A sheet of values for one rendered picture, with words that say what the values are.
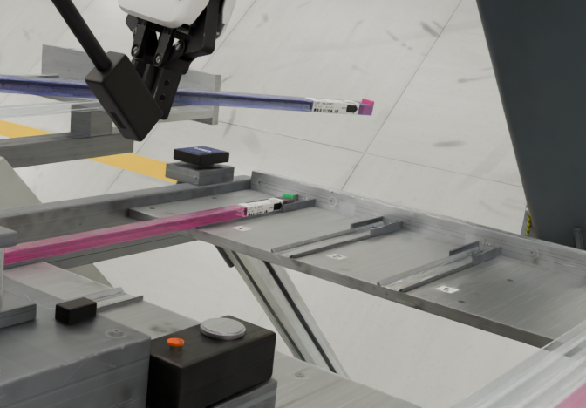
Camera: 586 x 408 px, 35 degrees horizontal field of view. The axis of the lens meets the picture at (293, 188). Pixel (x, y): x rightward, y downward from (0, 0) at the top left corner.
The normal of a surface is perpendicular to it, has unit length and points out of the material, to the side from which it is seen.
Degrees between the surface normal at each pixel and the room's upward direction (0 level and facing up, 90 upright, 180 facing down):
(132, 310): 44
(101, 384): 90
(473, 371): 0
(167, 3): 34
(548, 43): 90
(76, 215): 90
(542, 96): 90
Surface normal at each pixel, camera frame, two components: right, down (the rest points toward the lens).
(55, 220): 0.80, 0.21
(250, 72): -0.33, -0.63
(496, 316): 0.11, -0.97
